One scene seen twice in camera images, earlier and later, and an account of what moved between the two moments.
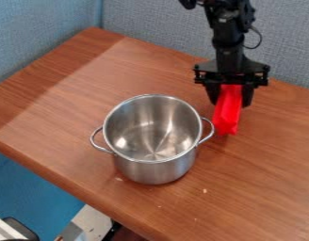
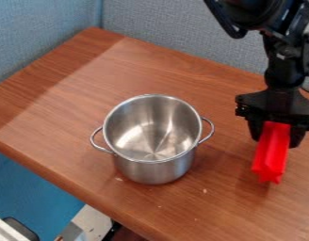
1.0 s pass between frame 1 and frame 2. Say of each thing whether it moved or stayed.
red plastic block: moved
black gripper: moved
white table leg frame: stayed
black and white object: stayed
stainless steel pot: stayed
